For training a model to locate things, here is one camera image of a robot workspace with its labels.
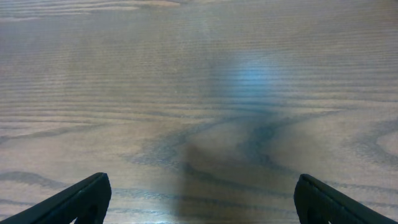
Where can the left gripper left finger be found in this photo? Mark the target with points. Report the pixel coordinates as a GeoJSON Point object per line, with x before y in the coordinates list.
{"type": "Point", "coordinates": [85, 202]}

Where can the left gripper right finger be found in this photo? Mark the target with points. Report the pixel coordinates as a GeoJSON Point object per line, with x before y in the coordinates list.
{"type": "Point", "coordinates": [318, 203]}

